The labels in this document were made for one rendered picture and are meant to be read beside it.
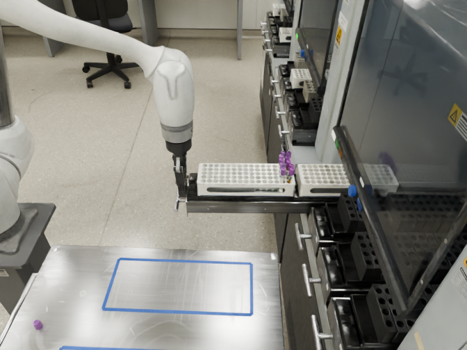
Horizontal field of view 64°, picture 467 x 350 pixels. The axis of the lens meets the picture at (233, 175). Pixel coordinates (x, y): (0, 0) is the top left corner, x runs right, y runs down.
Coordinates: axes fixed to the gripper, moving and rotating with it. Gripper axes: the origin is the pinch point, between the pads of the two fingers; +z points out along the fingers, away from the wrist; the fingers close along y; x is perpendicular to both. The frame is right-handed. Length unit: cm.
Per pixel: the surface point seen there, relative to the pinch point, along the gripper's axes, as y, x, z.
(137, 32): 350, 93, 75
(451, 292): -57, -49, -31
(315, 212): -11.8, -40.4, -1.9
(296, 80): 66, -44, -6
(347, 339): -50, -41, -2
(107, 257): -28.7, 16.5, -2.0
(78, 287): -37.5, 21.0, -1.9
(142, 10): 284, 69, 31
